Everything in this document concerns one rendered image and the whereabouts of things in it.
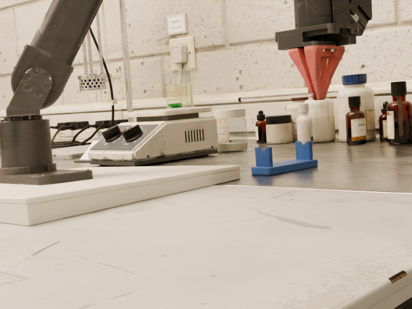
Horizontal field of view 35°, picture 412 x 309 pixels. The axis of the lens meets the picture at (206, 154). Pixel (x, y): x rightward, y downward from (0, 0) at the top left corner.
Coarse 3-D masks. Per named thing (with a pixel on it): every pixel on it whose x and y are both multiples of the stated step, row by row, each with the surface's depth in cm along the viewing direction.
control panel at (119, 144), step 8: (120, 128) 116; (144, 128) 111; (152, 128) 110; (120, 136) 113; (144, 136) 108; (96, 144) 115; (104, 144) 113; (112, 144) 112; (120, 144) 110; (128, 144) 109; (136, 144) 107
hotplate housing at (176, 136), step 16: (160, 128) 110; (176, 128) 112; (192, 128) 115; (208, 128) 117; (144, 144) 107; (160, 144) 109; (176, 144) 112; (192, 144) 115; (208, 144) 118; (96, 160) 114; (112, 160) 110; (128, 160) 107; (144, 160) 108; (160, 160) 110
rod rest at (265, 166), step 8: (296, 144) 92; (256, 152) 86; (264, 152) 85; (296, 152) 92; (304, 152) 91; (312, 152) 90; (256, 160) 87; (264, 160) 85; (272, 160) 85; (296, 160) 91; (304, 160) 90; (312, 160) 90; (256, 168) 86; (264, 168) 85; (272, 168) 84; (280, 168) 86; (288, 168) 87; (296, 168) 88; (304, 168) 89
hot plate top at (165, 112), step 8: (128, 112) 118; (136, 112) 116; (144, 112) 114; (152, 112) 113; (160, 112) 111; (168, 112) 111; (176, 112) 113; (184, 112) 114; (192, 112) 115; (200, 112) 117
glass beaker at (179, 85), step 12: (168, 72) 116; (180, 72) 116; (192, 72) 118; (168, 84) 117; (180, 84) 116; (192, 84) 118; (168, 96) 117; (180, 96) 116; (192, 96) 118; (168, 108) 118; (180, 108) 116
